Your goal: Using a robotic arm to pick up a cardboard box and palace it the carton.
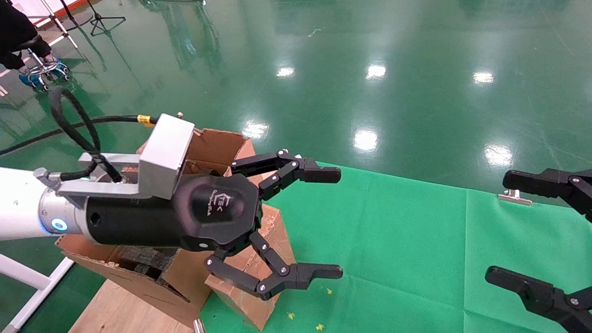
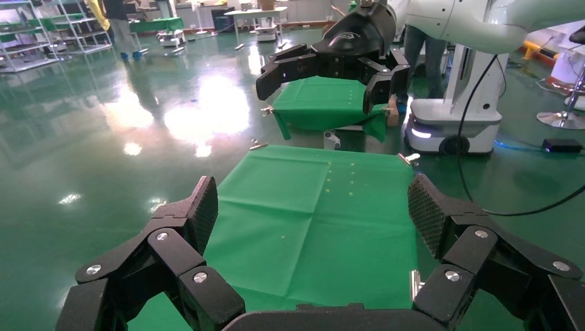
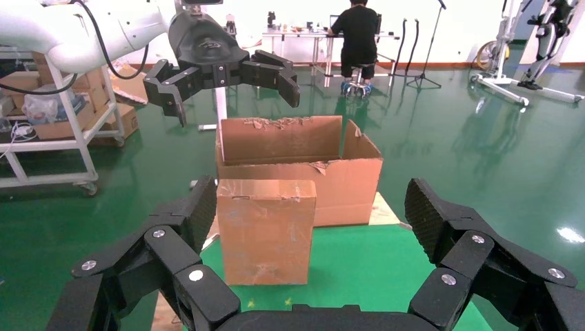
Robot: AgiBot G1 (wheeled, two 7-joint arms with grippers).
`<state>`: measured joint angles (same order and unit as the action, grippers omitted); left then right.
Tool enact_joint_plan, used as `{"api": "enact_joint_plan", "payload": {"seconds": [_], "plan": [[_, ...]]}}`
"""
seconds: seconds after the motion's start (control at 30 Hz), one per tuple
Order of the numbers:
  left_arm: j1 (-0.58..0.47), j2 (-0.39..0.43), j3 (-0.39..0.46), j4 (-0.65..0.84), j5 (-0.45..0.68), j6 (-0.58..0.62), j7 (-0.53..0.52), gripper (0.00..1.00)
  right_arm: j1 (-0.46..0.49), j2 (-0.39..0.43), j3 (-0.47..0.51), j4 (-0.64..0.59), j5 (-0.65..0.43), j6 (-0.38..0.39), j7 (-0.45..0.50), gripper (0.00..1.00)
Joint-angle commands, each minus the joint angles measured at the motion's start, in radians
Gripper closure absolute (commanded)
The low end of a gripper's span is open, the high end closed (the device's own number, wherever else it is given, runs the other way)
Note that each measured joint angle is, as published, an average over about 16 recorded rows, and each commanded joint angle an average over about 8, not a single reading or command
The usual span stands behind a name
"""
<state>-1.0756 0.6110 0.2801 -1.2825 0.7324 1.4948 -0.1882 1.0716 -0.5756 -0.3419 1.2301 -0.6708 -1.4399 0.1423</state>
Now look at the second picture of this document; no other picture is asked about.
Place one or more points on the white wheeled robot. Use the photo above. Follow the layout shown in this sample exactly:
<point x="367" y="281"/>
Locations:
<point x="457" y="119"/>

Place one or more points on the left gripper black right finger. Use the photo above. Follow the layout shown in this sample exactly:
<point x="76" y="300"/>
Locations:
<point x="475" y="256"/>

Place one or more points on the chrome base stool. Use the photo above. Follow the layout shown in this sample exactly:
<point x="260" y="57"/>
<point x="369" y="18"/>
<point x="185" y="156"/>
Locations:
<point x="564" y="119"/>

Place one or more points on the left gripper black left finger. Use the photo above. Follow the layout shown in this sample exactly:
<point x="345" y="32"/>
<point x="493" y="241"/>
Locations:
<point x="169" y="256"/>

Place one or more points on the black object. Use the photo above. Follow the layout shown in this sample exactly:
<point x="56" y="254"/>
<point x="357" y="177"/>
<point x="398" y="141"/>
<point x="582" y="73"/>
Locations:
<point x="578" y="35"/>

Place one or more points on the white metal shelf rack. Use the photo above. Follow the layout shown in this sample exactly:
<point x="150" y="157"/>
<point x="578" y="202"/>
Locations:
<point x="27" y="48"/>
<point x="89" y="45"/>

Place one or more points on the orange object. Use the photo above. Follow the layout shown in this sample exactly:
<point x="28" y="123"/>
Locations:
<point x="532" y="48"/>

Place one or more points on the wooden block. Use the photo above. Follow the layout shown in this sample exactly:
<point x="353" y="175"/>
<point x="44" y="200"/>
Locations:
<point x="392" y="116"/>

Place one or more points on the yellow garment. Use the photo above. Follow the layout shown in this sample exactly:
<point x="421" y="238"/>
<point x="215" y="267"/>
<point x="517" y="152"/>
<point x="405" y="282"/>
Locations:
<point x="98" y="13"/>

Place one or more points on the small brown box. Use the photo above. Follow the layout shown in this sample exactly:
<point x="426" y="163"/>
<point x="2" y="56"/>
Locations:
<point x="266" y="4"/>

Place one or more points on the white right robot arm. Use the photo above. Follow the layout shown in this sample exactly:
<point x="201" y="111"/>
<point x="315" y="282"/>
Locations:
<point x="457" y="23"/>

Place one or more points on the white table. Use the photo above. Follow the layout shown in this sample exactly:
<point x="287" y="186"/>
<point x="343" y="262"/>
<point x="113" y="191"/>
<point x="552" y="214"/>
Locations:
<point x="256" y="11"/>

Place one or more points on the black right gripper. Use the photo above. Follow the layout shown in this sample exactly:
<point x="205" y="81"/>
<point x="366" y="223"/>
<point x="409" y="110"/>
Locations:
<point x="352" y="36"/>

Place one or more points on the dark cabinet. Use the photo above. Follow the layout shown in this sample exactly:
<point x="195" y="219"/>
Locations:
<point x="223" y="20"/>

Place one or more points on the green tablecloth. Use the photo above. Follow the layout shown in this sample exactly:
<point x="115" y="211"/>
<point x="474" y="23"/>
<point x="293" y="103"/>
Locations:
<point x="297" y="228"/>
<point x="320" y="103"/>

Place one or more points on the green covered table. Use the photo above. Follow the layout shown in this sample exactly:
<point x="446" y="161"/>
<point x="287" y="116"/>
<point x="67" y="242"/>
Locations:
<point x="157" y="23"/>

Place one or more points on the person in dark top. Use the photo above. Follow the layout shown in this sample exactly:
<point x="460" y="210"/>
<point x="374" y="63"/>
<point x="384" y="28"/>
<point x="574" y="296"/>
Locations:
<point x="121" y="32"/>

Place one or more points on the black power adapter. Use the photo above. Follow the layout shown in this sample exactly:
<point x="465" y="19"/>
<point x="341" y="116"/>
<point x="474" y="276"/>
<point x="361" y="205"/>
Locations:
<point x="562" y="146"/>

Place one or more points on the white unit red base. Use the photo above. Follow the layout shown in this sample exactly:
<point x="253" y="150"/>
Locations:
<point x="564" y="64"/>

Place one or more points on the silver metal clip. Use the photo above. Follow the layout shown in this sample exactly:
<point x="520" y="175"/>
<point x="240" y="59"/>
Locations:
<point x="267" y="109"/>
<point x="416" y="283"/>
<point x="258" y="145"/>
<point x="409" y="158"/>

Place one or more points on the small white robot base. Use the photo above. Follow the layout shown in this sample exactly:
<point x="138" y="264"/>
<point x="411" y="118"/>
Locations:
<point x="266" y="33"/>
<point x="171" y="39"/>

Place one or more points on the white table leg bracket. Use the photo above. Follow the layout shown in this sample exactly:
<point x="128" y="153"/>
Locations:
<point x="332" y="139"/>

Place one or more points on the person in blue jeans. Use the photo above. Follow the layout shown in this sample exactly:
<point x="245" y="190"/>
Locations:
<point x="422" y="55"/>

